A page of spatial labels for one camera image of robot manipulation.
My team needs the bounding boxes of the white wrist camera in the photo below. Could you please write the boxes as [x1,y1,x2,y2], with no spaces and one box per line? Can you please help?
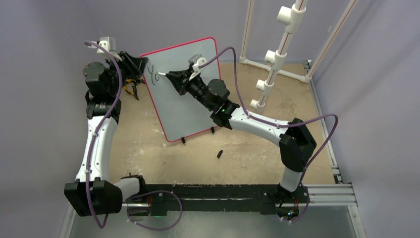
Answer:
[188,54,208,81]
[97,37,121,61]

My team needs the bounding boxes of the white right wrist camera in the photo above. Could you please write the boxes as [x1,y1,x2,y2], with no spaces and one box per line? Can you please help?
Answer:
[188,54,208,81]

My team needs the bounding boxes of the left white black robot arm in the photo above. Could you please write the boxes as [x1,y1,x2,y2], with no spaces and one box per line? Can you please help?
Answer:
[64,52,149,217]

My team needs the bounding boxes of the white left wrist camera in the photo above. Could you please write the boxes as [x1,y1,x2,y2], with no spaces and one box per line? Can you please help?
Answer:
[97,37,121,61]

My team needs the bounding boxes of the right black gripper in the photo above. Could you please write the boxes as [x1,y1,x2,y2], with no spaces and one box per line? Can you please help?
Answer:
[167,68,215,111]

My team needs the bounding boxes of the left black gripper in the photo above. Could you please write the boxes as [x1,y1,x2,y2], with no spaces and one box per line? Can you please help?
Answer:
[105,51,148,96]

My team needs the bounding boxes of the white PVC pipe frame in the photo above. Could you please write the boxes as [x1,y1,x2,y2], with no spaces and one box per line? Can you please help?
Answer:
[239,0,358,113]

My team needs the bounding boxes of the yellow black pliers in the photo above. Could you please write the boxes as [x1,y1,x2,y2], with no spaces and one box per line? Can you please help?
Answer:
[122,78,145,100]

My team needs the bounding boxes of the black marker cap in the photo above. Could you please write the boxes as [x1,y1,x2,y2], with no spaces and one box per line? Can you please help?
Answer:
[216,150,223,159]

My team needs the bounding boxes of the pink framed whiteboard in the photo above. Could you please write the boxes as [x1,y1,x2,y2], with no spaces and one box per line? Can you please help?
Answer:
[141,37,217,142]

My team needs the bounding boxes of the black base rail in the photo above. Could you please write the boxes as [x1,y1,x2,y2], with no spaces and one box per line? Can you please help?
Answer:
[123,184,310,218]

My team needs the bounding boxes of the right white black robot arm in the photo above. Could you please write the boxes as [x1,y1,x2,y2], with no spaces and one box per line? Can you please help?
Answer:
[162,69,317,202]

